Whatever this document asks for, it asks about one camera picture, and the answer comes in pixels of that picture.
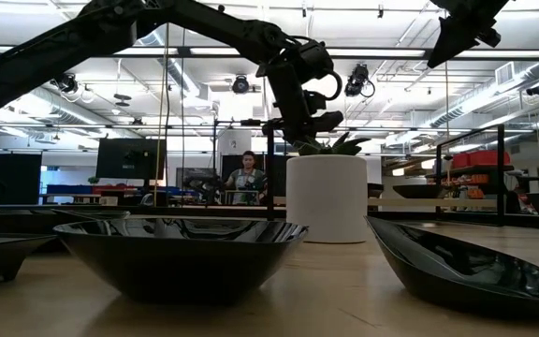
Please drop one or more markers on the white cylindrical plant pot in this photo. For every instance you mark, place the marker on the white cylindrical plant pot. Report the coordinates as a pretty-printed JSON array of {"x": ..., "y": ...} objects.
[{"x": 325, "y": 201}]

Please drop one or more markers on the small red storage bin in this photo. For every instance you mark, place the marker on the small red storage bin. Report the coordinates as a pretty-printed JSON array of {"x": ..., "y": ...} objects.
[{"x": 460, "y": 161}]

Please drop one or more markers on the black background robot arm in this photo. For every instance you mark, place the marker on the black background robot arm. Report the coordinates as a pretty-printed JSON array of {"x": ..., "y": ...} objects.
[{"x": 208, "y": 187}]

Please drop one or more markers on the black ceiling-mounted camera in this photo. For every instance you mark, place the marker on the black ceiling-mounted camera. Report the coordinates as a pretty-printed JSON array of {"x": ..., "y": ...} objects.
[
  {"x": 537, "y": 89},
  {"x": 240, "y": 85},
  {"x": 67, "y": 83},
  {"x": 358, "y": 79}
]

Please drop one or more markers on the green succulent plant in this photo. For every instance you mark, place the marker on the green succulent plant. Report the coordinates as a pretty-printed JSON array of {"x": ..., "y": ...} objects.
[{"x": 339, "y": 147}]

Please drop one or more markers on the silver ventilation duct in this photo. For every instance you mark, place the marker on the silver ventilation duct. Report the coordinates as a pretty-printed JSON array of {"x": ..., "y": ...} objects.
[
  {"x": 522, "y": 77},
  {"x": 180, "y": 75},
  {"x": 45, "y": 110}
]

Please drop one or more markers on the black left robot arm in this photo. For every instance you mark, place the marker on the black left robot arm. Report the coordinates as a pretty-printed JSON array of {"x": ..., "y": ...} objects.
[{"x": 40, "y": 61}]

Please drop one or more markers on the black monitor screen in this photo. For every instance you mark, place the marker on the black monitor screen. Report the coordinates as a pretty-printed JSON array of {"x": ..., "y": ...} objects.
[{"x": 120, "y": 159}]

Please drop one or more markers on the black storage shelf rack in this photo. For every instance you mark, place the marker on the black storage shelf rack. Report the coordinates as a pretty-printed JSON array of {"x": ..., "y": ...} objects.
[{"x": 466, "y": 170}]

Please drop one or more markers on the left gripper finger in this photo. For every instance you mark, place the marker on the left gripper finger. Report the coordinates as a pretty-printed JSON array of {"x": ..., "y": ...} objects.
[{"x": 328, "y": 122}]

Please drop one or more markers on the large red storage bin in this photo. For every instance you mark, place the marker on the large red storage bin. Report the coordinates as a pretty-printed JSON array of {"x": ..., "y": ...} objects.
[{"x": 482, "y": 158}]

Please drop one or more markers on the person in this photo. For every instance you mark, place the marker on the person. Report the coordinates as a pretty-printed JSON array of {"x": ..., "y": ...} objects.
[{"x": 246, "y": 180}]

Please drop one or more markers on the black teardrop mini plate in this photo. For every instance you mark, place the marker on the black teardrop mini plate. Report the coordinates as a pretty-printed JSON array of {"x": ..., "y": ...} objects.
[
  {"x": 461, "y": 276},
  {"x": 12, "y": 222},
  {"x": 375, "y": 189}
]

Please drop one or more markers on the black ceiling disc fixture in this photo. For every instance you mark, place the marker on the black ceiling disc fixture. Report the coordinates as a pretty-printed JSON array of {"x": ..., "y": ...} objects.
[{"x": 122, "y": 97}]

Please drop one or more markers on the black partition panel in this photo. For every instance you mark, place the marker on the black partition panel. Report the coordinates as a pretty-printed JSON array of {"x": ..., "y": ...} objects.
[
  {"x": 229, "y": 161},
  {"x": 21, "y": 173}
]

